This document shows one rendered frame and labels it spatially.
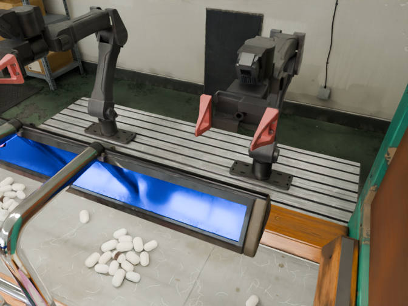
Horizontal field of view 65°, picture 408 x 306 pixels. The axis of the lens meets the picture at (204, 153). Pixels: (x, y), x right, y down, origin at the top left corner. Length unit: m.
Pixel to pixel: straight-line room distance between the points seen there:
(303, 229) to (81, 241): 0.53
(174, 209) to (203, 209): 0.04
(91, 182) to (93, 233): 0.39
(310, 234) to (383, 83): 1.90
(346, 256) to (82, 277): 0.54
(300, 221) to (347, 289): 0.25
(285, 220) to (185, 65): 2.23
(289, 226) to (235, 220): 0.43
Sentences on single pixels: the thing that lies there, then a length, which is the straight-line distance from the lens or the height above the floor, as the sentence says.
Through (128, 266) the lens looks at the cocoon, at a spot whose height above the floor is 0.76.
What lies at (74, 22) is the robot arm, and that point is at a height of 1.10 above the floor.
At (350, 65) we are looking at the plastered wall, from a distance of 2.54.
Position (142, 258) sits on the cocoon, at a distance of 0.76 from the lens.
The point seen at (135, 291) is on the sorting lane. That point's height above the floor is 0.74.
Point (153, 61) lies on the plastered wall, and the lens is 3.04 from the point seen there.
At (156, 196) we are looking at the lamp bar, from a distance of 0.42.
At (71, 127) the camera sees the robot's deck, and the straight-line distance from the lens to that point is 1.39.
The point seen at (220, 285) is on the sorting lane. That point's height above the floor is 0.74.
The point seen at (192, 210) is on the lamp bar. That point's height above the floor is 1.08.
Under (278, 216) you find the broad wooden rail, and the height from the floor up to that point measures 0.76.
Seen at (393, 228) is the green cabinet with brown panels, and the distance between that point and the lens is 0.57.
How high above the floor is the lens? 1.38
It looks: 38 degrees down
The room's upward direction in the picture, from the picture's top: straight up
